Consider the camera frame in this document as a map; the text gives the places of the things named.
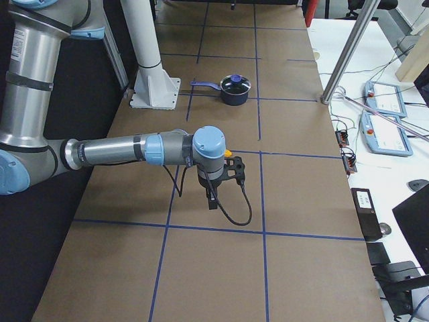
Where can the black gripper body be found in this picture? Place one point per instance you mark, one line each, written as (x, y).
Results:
(210, 184)

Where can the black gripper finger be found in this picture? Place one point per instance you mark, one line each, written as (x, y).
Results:
(211, 199)

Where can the glass pot lid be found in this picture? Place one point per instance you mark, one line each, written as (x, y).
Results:
(235, 84)

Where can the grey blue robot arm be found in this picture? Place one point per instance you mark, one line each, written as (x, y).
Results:
(28, 157)

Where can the dark blue saucepan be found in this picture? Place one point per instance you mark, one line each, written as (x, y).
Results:
(232, 100)

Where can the black power box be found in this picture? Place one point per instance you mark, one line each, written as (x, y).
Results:
(366, 214)

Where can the near blue teach pendant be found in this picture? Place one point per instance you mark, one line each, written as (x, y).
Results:
(383, 137)

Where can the blue teach pendant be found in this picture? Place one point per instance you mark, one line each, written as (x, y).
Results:
(385, 98)
(383, 137)

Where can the black monitor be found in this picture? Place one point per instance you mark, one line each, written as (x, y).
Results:
(412, 217)

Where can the far blue teach pendant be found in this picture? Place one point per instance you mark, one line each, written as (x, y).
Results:
(385, 98)

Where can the black computer mouse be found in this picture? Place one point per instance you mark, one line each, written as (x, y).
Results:
(416, 185)

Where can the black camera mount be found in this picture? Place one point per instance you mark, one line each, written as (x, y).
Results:
(234, 168)

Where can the aluminium frame post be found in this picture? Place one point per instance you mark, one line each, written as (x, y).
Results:
(351, 44)

